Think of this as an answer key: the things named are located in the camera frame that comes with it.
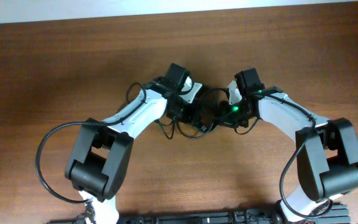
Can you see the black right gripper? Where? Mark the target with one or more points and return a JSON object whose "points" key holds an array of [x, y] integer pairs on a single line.
{"points": [[223, 115]]}

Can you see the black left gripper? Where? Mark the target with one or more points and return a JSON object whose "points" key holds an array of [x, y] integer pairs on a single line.
{"points": [[194, 113]]}

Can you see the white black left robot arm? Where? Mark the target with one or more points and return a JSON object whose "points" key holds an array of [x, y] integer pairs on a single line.
{"points": [[99, 160]]}

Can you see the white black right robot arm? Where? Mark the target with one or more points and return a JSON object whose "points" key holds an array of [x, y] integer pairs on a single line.
{"points": [[324, 165]]}

